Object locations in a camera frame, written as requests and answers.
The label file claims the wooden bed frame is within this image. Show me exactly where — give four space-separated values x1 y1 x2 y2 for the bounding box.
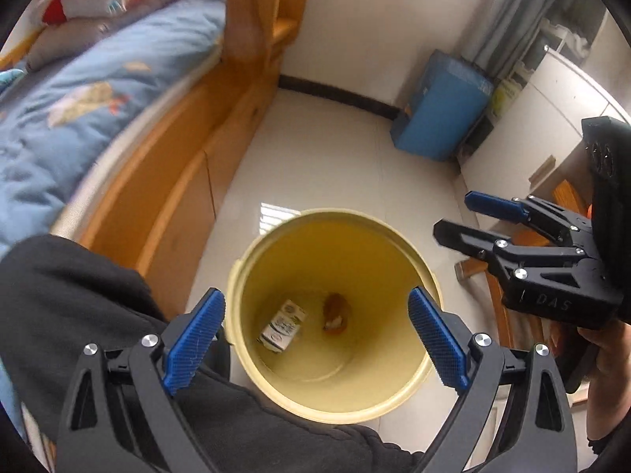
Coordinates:
0 0 309 322

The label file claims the blue storage box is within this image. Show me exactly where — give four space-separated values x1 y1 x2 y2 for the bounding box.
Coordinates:
390 50 494 161

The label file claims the grey window curtain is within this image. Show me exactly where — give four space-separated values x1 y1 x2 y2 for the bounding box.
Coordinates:
463 0 593 80

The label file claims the black camera mount box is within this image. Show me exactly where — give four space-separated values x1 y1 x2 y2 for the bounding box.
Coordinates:
582 116 631 302

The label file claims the beige lower pillow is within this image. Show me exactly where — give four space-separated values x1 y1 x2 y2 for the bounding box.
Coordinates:
26 18 116 72

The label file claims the wooden chair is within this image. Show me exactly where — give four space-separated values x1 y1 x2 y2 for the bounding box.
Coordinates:
453 178 593 350

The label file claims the rust red sock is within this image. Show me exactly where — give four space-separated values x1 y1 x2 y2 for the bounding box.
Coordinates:
323 292 351 335

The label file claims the yellow trash bucket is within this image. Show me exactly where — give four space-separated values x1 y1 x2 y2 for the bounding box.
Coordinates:
225 209 442 425

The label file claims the silver milk carton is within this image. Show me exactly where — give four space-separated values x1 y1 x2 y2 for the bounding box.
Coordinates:
258 300 307 354

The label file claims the person's right hand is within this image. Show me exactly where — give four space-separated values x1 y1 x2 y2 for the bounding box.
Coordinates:
579 319 630 440

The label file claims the blue star-print bedspread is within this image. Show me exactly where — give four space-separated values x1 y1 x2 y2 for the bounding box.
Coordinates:
1 0 227 252

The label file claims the white cabinet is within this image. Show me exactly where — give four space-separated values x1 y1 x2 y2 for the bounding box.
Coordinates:
461 51 630 203

